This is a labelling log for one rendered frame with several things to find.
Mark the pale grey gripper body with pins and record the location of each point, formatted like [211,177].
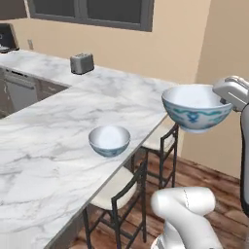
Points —
[231,90]

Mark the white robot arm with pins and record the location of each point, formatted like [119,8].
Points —
[191,214]

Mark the white bowl with blue pattern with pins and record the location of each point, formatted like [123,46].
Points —
[109,139]
[194,108]

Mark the black stool with cream seat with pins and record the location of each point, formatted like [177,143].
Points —
[161,142]
[117,194]

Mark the grey cabinet drawer run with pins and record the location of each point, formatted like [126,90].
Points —
[48,89]

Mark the silver toaster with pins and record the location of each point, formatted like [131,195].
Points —
[81,63]

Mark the grey framed window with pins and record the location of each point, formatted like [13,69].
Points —
[94,11]

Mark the grey dishwasher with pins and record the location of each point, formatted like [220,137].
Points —
[19,90]

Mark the black coffee machine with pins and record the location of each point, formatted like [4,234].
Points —
[6,37]

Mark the wall power outlet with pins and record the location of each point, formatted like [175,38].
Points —
[30,44]

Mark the dark wall cabinet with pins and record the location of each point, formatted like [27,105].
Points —
[12,9]

